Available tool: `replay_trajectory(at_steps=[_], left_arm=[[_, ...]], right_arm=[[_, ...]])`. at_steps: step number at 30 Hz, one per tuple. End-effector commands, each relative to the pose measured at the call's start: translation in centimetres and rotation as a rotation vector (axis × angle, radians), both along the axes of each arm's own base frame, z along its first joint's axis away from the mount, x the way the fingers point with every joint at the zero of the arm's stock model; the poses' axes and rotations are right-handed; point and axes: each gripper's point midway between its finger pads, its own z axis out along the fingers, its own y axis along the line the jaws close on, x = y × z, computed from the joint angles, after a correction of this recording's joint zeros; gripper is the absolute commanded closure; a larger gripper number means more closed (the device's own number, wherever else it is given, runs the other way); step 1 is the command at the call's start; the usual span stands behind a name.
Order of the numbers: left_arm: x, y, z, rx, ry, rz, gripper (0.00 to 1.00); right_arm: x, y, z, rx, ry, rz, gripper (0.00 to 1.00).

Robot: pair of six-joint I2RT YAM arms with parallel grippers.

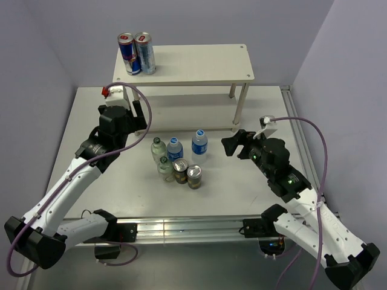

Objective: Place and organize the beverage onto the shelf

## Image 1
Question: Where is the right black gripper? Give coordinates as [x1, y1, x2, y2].
[221, 129, 274, 178]

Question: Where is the water bottle blue label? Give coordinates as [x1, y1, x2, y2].
[191, 129, 208, 165]

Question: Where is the black gold coffee can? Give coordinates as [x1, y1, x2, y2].
[187, 164, 202, 190]
[172, 158, 189, 184]

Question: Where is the clear glass bottle green cap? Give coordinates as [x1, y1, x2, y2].
[151, 137, 167, 164]
[157, 156, 175, 182]

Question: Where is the sports drink bottle blue label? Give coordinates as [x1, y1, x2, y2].
[166, 137, 184, 161]

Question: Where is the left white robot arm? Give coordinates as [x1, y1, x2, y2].
[4, 100, 152, 277]

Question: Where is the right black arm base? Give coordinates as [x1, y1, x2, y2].
[238, 218, 285, 258]

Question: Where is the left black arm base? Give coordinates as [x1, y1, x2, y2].
[94, 223, 138, 266]

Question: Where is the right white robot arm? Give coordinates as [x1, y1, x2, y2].
[221, 129, 380, 289]

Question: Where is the white two-tier shelf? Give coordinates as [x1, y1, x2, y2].
[113, 44, 255, 132]

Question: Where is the silver blue energy can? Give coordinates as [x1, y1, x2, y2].
[135, 32, 156, 75]

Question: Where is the blue red energy can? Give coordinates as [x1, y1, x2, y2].
[117, 33, 141, 75]

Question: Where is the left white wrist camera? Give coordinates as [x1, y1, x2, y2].
[102, 85, 129, 109]

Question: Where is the aluminium frame rail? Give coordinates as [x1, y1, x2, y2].
[15, 85, 357, 290]

